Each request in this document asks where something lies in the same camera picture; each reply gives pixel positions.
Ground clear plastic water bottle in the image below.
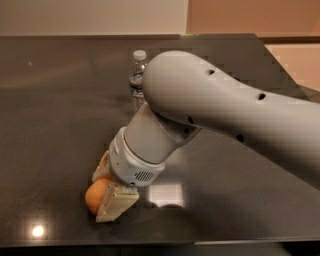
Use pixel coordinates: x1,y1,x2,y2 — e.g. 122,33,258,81
128,50,148,112

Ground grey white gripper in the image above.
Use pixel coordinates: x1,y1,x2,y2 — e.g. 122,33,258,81
92,127,165,223

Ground orange fruit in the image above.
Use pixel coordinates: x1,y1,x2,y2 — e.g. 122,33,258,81
85,178,111,215

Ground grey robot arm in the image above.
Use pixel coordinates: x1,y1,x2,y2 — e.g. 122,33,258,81
90,51,320,222

